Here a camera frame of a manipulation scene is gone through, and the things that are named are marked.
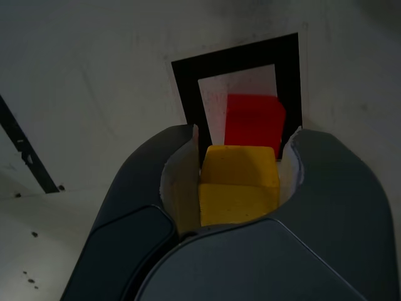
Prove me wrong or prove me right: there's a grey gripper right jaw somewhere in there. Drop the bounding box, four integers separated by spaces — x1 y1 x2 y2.
134 125 394 301

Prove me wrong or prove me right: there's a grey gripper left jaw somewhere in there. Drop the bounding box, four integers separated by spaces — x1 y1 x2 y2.
59 124 202 301

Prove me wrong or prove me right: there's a black tape strip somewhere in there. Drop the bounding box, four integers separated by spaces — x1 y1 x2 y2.
0 93 60 194

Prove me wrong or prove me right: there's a black tape square outline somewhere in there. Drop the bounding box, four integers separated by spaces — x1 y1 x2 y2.
171 32 303 171

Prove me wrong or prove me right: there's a red cube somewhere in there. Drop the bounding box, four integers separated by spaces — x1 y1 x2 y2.
224 93 287 162

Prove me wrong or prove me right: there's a yellow cube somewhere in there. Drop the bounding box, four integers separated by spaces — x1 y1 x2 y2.
198 144 281 228

